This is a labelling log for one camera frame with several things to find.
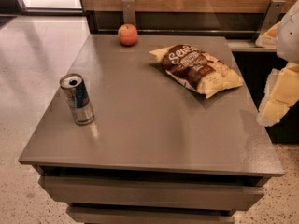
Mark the right metal wall bracket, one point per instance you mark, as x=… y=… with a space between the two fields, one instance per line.
x=270 y=17

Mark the red apple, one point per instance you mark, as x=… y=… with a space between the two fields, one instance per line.
x=127 y=34

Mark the metal wall bracket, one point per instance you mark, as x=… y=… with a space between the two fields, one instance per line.
x=270 y=17
x=128 y=11

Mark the grey upper drawer front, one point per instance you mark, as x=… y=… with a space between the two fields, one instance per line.
x=150 y=194

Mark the brown yellow chip bag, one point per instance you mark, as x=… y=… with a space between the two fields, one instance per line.
x=196 y=69

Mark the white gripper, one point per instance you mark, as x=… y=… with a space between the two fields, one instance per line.
x=289 y=36

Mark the left metal wall bracket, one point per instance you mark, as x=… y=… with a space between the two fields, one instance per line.
x=128 y=11

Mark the silver blue redbull can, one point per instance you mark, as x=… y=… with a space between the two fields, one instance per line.
x=77 y=97

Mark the grey lower drawer front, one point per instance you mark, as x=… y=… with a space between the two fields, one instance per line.
x=127 y=216

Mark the grey drawer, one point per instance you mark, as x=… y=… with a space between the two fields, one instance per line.
x=150 y=194
x=127 y=216

